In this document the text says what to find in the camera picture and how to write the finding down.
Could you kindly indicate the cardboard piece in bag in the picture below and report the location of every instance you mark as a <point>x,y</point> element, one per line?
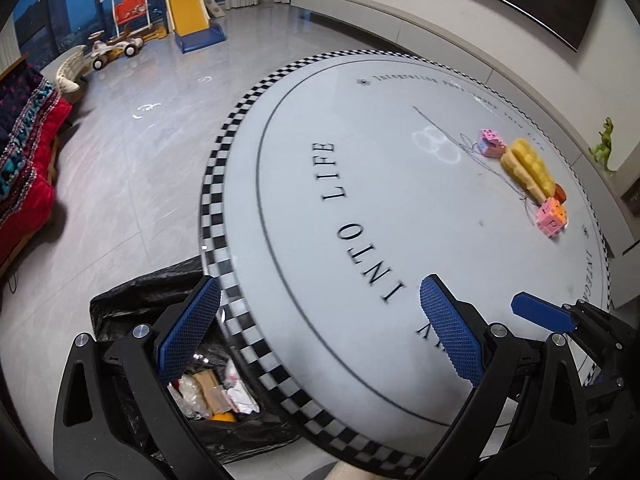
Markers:
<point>213,393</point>

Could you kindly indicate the white basket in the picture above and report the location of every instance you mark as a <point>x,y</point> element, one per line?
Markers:
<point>72,67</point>

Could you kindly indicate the stack of red-brown discs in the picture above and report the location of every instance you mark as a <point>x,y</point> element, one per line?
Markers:
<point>559,194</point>

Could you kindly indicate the green dinosaur toy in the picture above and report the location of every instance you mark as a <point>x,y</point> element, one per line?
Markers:
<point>601,153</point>

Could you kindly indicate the yellow sponge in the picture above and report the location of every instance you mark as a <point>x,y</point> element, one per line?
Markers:
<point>526,167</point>

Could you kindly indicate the small pink foam block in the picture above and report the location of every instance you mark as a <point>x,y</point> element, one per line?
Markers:
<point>490,144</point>

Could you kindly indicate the red patterned blanket sofa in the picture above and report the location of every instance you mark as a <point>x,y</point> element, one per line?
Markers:
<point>33,113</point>

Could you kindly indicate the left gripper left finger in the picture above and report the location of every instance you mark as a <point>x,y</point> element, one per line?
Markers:
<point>153,356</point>

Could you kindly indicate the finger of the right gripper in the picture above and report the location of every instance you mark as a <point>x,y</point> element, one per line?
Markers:
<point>542,313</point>

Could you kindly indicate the orange fruit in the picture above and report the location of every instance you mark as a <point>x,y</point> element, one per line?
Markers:
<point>223,417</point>

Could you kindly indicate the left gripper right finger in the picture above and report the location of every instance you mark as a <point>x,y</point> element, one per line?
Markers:
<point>500,366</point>

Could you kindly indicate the orange pink foam cube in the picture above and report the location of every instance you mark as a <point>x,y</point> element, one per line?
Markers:
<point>551,217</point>

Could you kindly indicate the yellow toy slide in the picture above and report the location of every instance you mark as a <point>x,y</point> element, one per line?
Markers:
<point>192,25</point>

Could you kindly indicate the toy race car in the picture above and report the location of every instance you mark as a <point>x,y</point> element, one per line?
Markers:
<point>103,52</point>

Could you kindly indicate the clear plastic bag red print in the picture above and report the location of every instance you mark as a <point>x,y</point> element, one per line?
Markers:
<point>240,398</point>

